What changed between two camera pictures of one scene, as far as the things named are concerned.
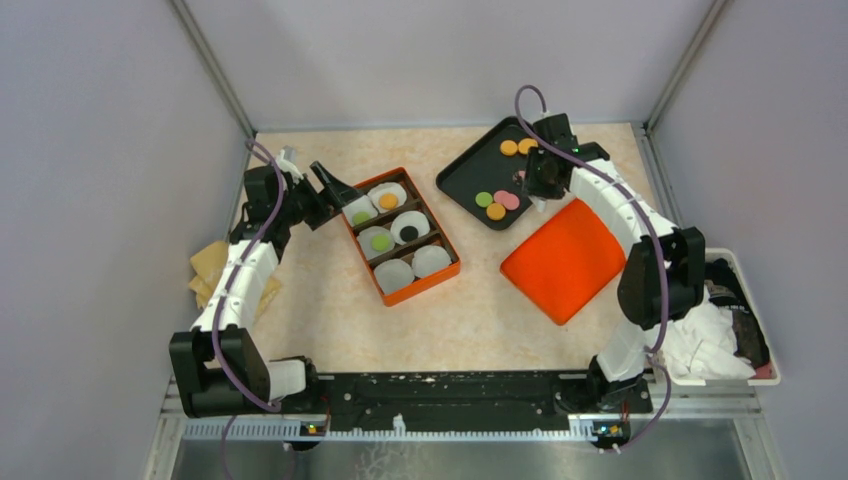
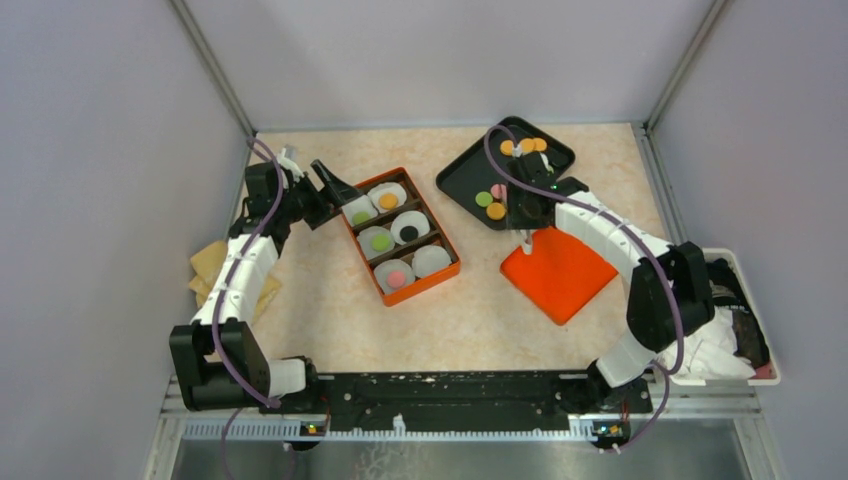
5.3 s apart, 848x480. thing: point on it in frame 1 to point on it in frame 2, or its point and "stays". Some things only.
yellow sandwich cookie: x=388 y=201 stays
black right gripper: x=534 y=187 to x=517 y=221
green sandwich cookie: x=361 y=217 stays
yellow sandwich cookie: x=508 y=147 stays
